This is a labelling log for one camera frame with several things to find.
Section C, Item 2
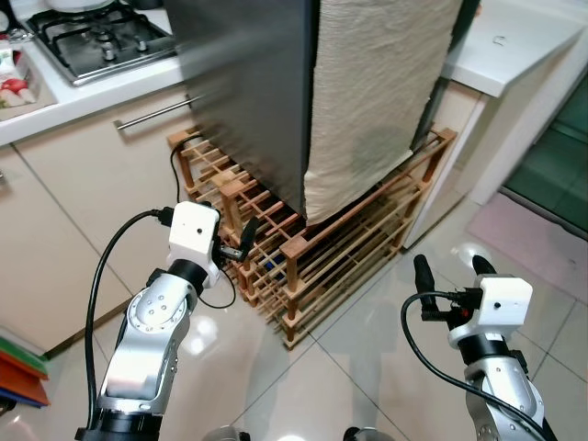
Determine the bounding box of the steel fridge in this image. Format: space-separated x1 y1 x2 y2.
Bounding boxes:
164 0 483 221

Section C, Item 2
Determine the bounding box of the pink floor mat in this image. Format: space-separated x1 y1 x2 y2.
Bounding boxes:
467 191 588 304

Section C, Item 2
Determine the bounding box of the wooden slatted rack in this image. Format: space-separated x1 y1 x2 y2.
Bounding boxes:
167 127 458 350

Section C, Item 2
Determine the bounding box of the glass sliding door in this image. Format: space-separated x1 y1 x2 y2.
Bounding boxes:
501 73 588 235

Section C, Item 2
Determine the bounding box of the white door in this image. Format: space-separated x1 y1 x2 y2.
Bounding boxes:
473 51 588 208

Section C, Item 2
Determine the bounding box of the robot right leg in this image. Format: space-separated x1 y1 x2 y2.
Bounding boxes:
343 424 398 441

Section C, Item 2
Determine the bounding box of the beige cloth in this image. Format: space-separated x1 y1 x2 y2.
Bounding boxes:
301 0 465 227

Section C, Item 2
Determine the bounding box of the green board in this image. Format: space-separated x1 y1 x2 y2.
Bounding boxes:
0 334 49 367

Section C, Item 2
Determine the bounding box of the steel gas hob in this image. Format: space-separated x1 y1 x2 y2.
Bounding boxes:
23 5 180 88

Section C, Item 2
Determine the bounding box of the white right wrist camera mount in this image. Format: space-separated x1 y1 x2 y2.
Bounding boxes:
450 276 534 345

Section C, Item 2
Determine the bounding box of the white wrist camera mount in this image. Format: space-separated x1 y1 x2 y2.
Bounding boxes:
168 202 222 277
450 276 534 345

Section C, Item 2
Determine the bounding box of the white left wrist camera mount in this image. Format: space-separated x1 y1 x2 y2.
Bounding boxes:
168 202 222 277

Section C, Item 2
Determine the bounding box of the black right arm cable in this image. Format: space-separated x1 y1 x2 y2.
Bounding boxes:
401 290 552 441

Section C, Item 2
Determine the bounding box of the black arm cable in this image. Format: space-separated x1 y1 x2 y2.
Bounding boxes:
85 208 175 433
401 290 552 441

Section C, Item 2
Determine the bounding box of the black power cable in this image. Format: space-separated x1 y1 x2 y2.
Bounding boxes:
168 133 238 311

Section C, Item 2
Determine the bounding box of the long silver cabinet handle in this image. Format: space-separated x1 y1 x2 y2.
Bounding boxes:
114 94 199 130

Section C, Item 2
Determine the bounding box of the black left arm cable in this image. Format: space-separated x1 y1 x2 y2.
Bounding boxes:
85 208 175 433

